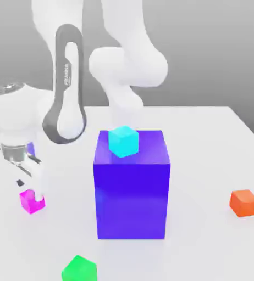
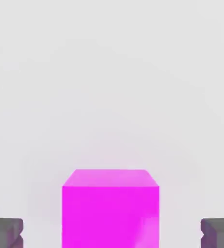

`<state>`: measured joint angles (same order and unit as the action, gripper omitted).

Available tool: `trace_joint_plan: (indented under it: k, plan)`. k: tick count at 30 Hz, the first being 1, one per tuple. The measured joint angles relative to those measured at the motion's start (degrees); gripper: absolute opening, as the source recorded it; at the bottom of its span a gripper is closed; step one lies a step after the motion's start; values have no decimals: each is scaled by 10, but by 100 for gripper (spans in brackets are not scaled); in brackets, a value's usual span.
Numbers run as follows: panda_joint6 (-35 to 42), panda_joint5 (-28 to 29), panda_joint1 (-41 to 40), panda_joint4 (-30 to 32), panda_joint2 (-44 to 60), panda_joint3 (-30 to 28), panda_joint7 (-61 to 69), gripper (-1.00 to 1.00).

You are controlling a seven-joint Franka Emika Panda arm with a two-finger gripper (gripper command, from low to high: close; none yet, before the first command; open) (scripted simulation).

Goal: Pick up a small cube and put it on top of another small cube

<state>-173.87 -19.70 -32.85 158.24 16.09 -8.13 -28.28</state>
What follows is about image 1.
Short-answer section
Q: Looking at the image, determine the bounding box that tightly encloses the small green cube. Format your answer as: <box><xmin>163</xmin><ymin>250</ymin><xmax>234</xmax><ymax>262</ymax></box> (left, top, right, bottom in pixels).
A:
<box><xmin>61</xmin><ymin>254</ymin><xmax>98</xmax><ymax>281</ymax></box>

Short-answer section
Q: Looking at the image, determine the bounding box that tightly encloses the small magenta cube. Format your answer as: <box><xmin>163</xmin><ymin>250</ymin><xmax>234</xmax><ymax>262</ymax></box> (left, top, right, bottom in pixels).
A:
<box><xmin>19</xmin><ymin>189</ymin><xmax>46</xmax><ymax>215</ymax></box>

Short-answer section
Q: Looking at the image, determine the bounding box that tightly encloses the small cyan cube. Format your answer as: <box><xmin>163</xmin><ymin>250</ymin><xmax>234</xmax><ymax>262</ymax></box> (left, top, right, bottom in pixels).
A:
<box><xmin>108</xmin><ymin>125</ymin><xmax>140</xmax><ymax>159</ymax></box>

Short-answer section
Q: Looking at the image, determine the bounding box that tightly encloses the large blue box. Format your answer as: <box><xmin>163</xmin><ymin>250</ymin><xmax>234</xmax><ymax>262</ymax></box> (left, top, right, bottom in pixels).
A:
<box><xmin>92</xmin><ymin>130</ymin><xmax>171</xmax><ymax>240</ymax></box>

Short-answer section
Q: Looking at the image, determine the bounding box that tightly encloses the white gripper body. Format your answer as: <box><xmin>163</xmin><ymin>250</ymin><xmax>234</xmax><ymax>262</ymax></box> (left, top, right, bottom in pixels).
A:
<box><xmin>16</xmin><ymin>155</ymin><xmax>45</xmax><ymax>193</ymax></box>

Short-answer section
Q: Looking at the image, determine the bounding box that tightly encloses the small orange cube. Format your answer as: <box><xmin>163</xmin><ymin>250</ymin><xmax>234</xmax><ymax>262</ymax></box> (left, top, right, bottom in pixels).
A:
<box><xmin>229</xmin><ymin>189</ymin><xmax>254</xmax><ymax>218</ymax></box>

